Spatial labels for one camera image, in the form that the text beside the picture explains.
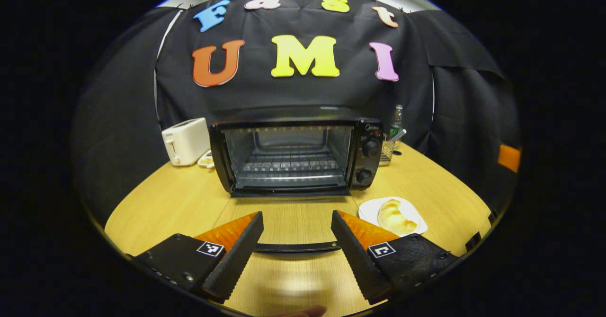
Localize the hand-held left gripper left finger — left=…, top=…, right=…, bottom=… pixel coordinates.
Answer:
left=132, top=211, right=265, bottom=304

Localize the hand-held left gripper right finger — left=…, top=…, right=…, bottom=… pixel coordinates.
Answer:
left=330, top=210, right=460, bottom=306

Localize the golden croissant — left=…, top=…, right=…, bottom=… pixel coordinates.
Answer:
left=377, top=199, right=418, bottom=236

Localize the black electric oven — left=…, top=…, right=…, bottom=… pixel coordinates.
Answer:
left=210, top=105, right=385, bottom=261

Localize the white square plate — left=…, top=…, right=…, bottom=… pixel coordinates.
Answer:
left=358, top=196, right=428, bottom=237

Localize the clear plastic water bottle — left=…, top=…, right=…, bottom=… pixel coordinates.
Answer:
left=390, top=104, right=404, bottom=140

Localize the white toaster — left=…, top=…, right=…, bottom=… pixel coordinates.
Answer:
left=161, top=117, right=211, bottom=167

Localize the black backdrop cloth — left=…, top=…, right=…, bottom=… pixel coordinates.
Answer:
left=71, top=0, right=521, bottom=228

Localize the metal wire basket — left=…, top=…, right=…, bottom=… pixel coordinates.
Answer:
left=380, top=135, right=403, bottom=162

